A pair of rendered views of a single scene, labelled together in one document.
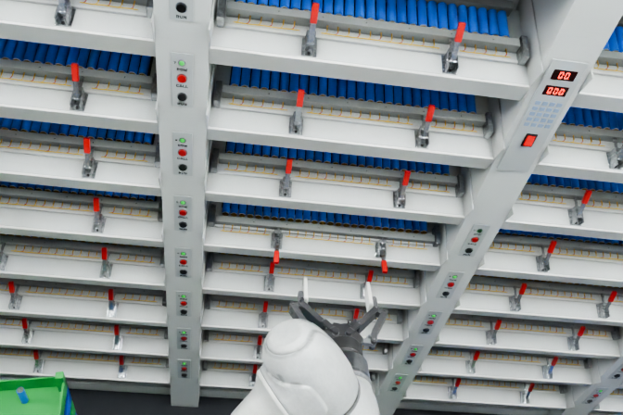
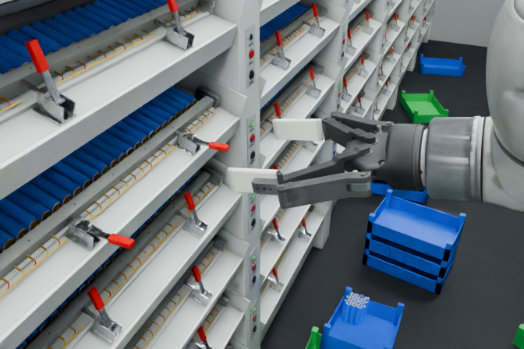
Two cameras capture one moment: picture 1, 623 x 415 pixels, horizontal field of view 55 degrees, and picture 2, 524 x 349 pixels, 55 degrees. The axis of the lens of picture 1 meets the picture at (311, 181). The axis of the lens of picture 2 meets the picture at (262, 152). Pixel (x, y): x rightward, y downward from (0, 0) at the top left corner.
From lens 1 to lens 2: 0.93 m
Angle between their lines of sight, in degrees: 46
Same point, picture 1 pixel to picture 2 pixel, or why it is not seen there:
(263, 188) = (24, 132)
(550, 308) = (294, 116)
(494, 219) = (254, 12)
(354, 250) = (169, 167)
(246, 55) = not seen: outside the picture
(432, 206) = (206, 31)
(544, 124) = not seen: outside the picture
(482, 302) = (265, 149)
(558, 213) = not seen: outside the picture
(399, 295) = (219, 203)
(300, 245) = (117, 214)
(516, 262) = (269, 75)
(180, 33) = not seen: outside the picture
